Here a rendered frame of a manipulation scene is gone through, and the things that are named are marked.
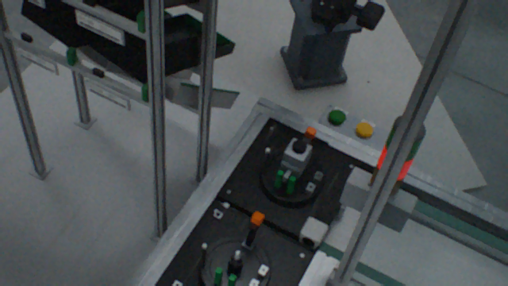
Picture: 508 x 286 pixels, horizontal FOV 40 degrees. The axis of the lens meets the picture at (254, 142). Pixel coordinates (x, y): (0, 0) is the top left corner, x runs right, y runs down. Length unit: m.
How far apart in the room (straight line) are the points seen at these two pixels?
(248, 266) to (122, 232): 0.32
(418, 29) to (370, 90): 1.54
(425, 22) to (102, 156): 2.11
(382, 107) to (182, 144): 0.53
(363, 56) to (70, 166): 0.84
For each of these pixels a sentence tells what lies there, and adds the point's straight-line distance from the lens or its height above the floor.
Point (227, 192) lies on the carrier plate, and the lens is 1.46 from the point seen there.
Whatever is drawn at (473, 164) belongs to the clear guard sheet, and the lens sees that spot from 1.02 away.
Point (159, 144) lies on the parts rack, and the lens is 1.23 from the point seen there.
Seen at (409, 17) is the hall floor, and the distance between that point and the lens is 3.41.
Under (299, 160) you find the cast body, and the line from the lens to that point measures 1.39.
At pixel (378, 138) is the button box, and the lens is 1.62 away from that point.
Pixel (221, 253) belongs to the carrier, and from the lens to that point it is 1.37.
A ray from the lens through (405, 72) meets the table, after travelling 1.93.
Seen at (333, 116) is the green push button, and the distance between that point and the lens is 1.62.
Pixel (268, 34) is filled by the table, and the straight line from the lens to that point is 1.93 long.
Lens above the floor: 2.21
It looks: 53 degrees down
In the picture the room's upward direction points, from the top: 9 degrees clockwise
